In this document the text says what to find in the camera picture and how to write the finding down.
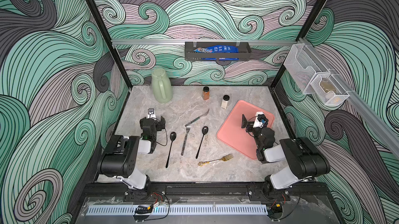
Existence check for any pink tray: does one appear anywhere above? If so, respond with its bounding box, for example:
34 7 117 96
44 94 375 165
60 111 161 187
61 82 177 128
217 100 275 160

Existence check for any patterned silver fork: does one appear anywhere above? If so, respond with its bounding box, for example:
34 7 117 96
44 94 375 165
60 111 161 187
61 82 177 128
181 122 191 156

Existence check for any gold fork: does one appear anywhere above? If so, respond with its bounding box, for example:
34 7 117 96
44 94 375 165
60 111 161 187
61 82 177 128
198 153 234 166

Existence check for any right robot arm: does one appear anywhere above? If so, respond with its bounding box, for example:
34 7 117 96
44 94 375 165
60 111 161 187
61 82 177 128
241 112 330 190

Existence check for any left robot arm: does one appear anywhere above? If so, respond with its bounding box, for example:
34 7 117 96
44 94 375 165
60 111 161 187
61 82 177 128
97 108 166 190

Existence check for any green pitcher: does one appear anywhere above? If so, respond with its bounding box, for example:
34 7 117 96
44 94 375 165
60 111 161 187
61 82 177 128
151 68 173 103

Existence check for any white spice jar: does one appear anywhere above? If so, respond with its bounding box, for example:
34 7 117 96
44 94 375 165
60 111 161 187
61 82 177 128
221 95 230 109

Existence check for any orange spice jar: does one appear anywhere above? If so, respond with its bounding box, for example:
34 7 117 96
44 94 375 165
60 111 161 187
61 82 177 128
202 87 210 100

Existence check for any blue snack bag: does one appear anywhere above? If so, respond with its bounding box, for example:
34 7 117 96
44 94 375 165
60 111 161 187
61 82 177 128
193 45 239 61

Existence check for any large clear wall bin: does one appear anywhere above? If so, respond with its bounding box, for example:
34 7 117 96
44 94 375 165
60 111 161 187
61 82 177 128
284 43 322 94

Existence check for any black wall basket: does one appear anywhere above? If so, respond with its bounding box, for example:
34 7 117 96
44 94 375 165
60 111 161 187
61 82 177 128
184 42 252 62

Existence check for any small clear wall bin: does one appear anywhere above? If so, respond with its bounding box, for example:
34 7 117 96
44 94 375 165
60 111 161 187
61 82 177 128
310 72 350 107

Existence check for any white slotted cable duct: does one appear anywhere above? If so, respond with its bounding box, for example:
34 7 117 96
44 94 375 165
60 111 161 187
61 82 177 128
86 204 268 216

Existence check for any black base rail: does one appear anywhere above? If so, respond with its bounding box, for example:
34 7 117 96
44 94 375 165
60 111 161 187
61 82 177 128
82 182 329 203

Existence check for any aluminium back rail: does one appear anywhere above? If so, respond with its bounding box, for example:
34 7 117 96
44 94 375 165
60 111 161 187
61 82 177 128
111 38 297 46

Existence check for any aluminium rail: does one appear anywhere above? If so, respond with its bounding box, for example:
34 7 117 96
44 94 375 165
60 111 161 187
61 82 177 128
298 38 399 157
111 38 297 46

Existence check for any aluminium right rail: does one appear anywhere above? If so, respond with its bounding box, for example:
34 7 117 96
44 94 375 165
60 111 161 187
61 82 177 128
298 38 399 157

